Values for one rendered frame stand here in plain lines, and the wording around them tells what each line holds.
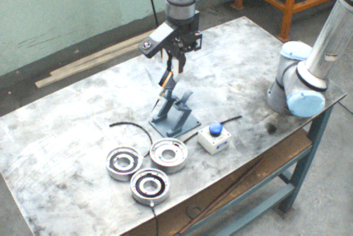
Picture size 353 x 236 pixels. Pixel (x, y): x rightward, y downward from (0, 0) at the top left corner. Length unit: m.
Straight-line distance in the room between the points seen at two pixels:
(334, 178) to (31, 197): 1.69
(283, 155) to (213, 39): 0.53
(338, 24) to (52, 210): 0.92
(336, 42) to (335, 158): 1.42
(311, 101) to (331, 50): 0.17
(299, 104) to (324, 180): 1.18
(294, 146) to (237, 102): 0.37
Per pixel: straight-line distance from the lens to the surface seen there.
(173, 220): 1.45
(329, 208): 2.28
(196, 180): 1.23
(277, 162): 1.65
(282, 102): 1.44
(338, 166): 2.48
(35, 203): 1.22
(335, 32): 1.16
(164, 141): 1.28
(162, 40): 1.10
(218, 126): 1.27
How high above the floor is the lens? 1.79
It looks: 43 degrees down
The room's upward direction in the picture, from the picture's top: 3 degrees clockwise
